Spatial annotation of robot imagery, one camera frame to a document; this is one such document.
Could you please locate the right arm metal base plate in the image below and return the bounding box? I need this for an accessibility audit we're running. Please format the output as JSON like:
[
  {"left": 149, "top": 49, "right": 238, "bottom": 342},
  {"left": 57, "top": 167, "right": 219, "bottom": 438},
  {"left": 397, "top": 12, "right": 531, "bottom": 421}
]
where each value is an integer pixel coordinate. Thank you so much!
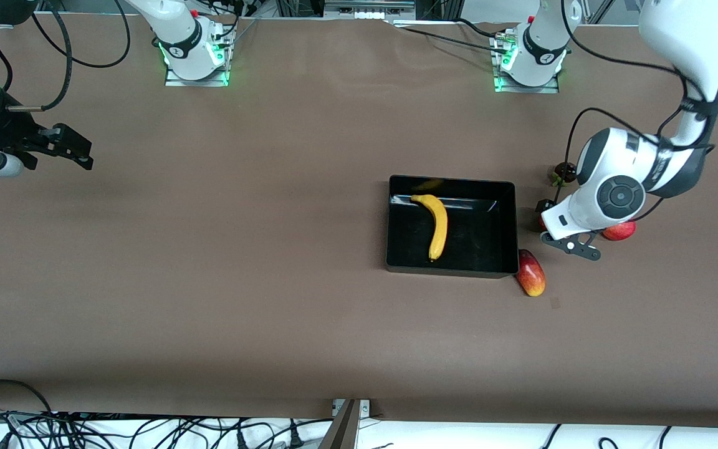
[{"left": 164, "top": 24, "right": 231, "bottom": 87}]

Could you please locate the dark purple mangosteen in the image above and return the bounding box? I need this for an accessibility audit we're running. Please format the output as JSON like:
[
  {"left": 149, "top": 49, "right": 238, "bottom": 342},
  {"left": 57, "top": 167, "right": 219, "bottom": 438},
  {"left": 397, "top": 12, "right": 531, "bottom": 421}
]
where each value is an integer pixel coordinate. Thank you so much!
[{"left": 550, "top": 162, "right": 579, "bottom": 188}]

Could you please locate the thick black cable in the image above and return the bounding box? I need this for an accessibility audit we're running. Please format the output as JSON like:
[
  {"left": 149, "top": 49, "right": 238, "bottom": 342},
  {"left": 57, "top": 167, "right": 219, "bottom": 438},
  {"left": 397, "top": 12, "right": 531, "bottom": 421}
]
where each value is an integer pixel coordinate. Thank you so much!
[{"left": 7, "top": 0, "right": 76, "bottom": 113}]

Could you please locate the arched black cable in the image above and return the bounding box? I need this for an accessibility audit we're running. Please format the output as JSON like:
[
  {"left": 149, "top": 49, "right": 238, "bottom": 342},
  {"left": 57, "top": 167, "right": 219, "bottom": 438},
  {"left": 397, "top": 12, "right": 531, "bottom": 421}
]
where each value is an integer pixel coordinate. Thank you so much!
[{"left": 0, "top": 379, "right": 55, "bottom": 415}]

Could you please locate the aluminium frame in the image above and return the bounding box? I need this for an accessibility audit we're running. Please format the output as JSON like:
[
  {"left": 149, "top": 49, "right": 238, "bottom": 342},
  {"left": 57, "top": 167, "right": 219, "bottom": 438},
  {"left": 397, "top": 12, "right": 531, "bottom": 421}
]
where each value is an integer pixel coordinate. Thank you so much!
[{"left": 275, "top": 0, "right": 462, "bottom": 21}]

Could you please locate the yellow banana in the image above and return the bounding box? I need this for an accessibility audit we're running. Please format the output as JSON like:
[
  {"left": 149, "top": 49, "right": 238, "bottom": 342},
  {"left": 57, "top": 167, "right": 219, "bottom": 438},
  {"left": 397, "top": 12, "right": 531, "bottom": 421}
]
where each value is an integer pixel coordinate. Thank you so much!
[{"left": 410, "top": 194, "right": 449, "bottom": 263}]

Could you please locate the red yellow mango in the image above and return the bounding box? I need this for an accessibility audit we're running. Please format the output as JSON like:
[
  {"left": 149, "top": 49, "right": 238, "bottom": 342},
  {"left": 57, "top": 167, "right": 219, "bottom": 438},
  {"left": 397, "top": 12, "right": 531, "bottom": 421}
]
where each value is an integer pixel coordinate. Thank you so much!
[{"left": 516, "top": 249, "right": 547, "bottom": 297}]

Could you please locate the black plastic box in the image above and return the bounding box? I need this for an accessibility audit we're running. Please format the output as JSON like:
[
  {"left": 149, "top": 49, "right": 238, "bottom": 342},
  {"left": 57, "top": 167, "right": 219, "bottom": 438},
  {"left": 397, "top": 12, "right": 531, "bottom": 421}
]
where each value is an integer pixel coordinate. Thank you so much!
[{"left": 386, "top": 175, "right": 520, "bottom": 279}]

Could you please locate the silver metal bracket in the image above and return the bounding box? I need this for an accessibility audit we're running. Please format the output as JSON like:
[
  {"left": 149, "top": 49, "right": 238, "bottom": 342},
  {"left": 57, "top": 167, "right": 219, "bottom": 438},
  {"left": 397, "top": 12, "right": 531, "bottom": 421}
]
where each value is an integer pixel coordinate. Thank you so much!
[{"left": 332, "top": 398, "right": 371, "bottom": 418}]

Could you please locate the grey metal post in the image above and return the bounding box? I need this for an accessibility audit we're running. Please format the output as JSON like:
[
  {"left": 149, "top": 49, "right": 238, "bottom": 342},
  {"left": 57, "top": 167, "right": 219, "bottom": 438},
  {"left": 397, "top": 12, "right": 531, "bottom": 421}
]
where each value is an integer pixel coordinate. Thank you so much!
[{"left": 317, "top": 399, "right": 361, "bottom": 449}]

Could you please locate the looped black cable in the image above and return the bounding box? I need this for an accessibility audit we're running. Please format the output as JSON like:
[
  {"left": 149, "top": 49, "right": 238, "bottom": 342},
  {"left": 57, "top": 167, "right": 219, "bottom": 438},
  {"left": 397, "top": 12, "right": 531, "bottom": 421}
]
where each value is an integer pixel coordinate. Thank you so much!
[{"left": 31, "top": 0, "right": 133, "bottom": 69}]

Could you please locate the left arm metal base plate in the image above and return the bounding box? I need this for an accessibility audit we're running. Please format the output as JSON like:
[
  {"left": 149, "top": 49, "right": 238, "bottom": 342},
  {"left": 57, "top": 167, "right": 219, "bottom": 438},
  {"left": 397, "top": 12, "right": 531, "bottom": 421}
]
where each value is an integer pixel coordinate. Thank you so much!
[{"left": 493, "top": 31, "right": 561, "bottom": 95}]

